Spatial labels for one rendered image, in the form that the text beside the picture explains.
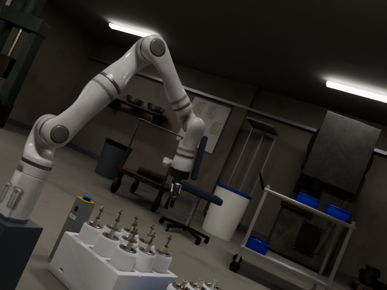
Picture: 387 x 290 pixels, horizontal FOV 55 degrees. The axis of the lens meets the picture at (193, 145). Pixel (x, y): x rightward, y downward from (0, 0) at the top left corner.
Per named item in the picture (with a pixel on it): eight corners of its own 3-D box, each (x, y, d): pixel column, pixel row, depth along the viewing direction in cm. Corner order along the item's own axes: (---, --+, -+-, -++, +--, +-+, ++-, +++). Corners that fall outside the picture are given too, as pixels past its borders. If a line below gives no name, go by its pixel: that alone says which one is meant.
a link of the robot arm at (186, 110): (198, 125, 145) (182, 95, 139) (208, 129, 137) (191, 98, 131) (184, 135, 143) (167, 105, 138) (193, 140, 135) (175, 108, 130)
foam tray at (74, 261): (98, 319, 137) (118, 274, 139) (46, 268, 161) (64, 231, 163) (162, 313, 168) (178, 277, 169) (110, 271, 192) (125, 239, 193)
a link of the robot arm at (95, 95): (107, 75, 113) (93, 72, 120) (37, 133, 103) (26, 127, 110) (122, 98, 118) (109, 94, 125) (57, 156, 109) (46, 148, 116)
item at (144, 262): (137, 299, 153) (155, 258, 154) (117, 290, 153) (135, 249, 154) (140, 291, 163) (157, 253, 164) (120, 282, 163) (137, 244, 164)
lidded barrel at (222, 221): (226, 242, 482) (247, 195, 487) (192, 225, 505) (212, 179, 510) (238, 242, 530) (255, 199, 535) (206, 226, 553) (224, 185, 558)
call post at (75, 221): (56, 263, 172) (84, 201, 174) (48, 256, 176) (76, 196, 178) (68, 264, 177) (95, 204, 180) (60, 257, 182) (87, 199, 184)
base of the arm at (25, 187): (8, 223, 104) (34, 167, 105) (-12, 209, 108) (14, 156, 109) (33, 224, 112) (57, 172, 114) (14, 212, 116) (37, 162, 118)
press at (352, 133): (328, 273, 650) (383, 137, 670) (325, 280, 542) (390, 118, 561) (258, 239, 708) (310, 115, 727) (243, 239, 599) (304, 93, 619)
